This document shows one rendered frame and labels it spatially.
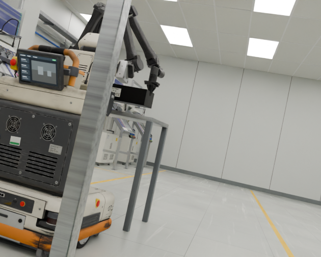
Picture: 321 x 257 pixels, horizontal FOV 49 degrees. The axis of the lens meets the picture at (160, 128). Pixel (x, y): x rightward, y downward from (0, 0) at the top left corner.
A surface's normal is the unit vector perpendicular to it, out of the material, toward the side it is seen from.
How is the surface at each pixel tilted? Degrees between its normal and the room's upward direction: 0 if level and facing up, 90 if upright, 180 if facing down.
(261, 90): 90
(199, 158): 90
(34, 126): 90
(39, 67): 115
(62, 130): 90
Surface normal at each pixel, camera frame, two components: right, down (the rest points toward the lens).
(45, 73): -0.33, 0.33
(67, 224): -0.20, -0.08
